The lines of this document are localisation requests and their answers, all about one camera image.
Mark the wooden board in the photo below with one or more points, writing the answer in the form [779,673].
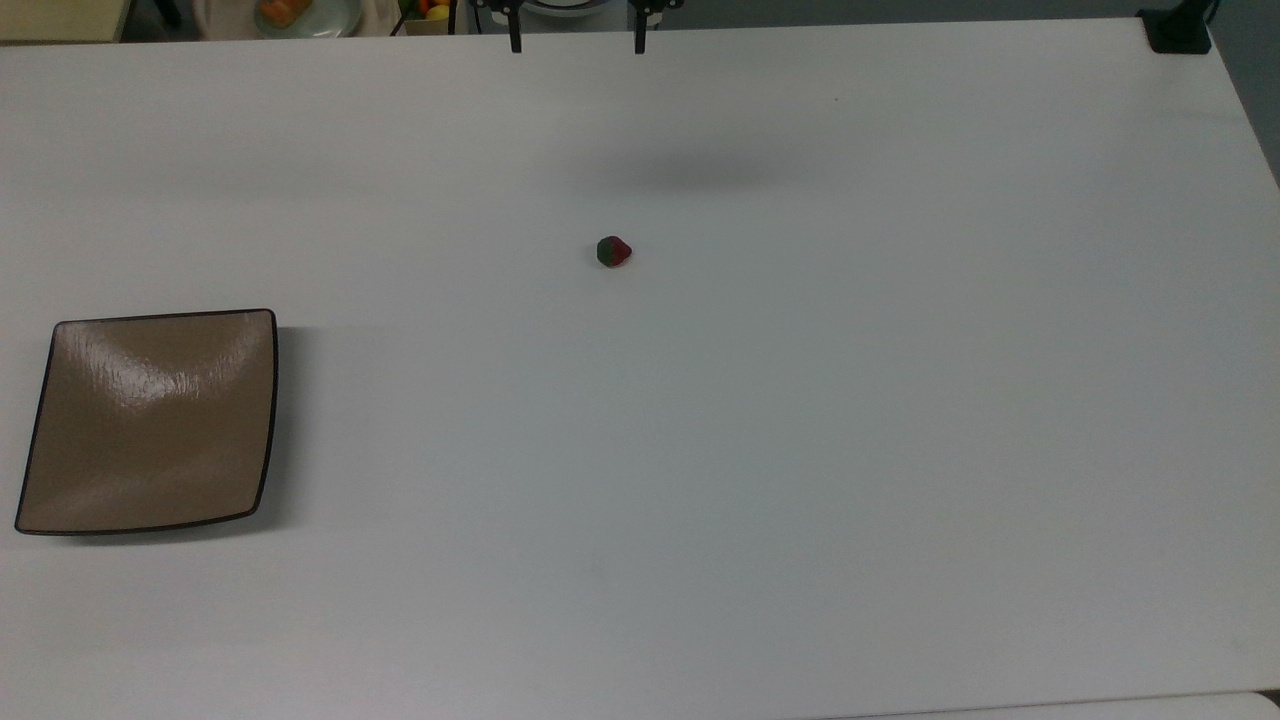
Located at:
[60,18]

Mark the round plate with fruit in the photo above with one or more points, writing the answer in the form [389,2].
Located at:
[300,14]

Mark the dark robot gripper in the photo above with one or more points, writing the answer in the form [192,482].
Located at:
[580,6]

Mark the small red green strawberry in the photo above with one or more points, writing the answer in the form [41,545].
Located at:
[614,252]

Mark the box of toy fruit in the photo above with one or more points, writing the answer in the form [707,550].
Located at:
[432,14]

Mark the square brown ceramic plate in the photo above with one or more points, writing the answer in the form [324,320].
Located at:
[150,430]

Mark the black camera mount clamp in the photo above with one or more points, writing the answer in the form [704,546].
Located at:
[1178,36]

